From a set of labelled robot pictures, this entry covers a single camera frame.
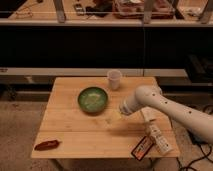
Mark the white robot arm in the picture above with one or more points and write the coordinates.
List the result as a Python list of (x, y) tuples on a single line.
[(197, 122)]

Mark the green ceramic bowl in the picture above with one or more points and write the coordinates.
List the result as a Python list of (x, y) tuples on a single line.
[(92, 99)]

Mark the translucent plastic cup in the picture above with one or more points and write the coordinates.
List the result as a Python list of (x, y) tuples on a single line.
[(114, 77)]

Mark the wooden table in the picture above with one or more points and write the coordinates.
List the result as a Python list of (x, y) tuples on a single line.
[(84, 138)]

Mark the clear plastic storage box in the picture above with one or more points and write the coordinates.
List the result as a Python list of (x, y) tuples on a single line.
[(135, 8)]

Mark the black remote control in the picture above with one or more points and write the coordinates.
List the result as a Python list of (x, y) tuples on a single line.
[(79, 9)]

